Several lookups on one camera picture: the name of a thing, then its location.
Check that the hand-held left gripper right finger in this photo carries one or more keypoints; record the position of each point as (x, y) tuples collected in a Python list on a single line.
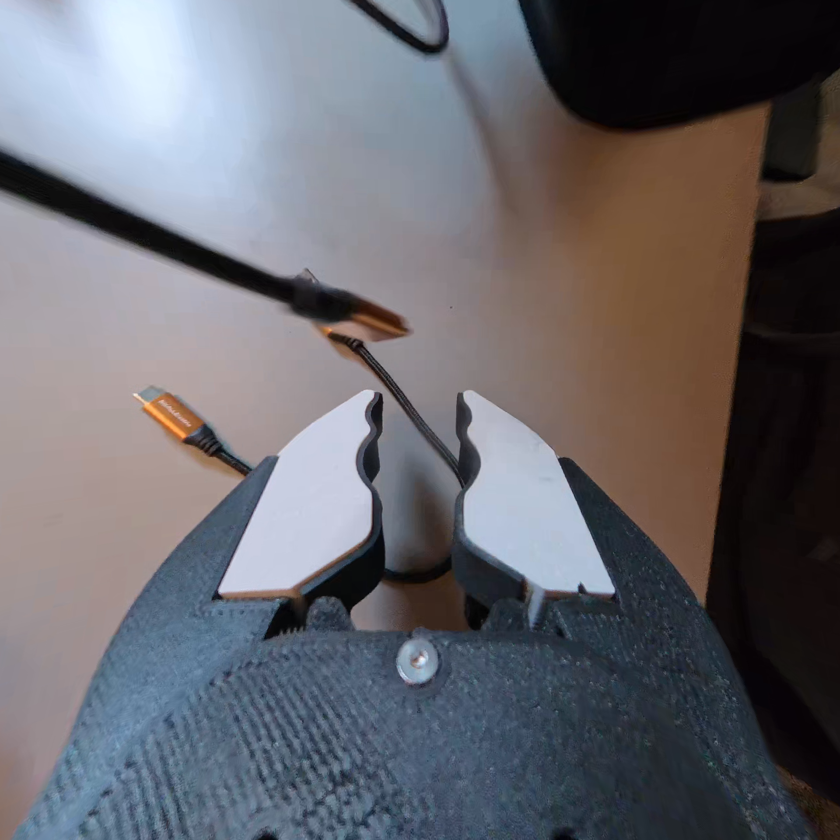
[(531, 518)]

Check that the black chair armrest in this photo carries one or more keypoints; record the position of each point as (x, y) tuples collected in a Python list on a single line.
[(656, 52)]

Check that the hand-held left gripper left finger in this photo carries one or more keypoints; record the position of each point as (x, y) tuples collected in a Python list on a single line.
[(308, 512)]

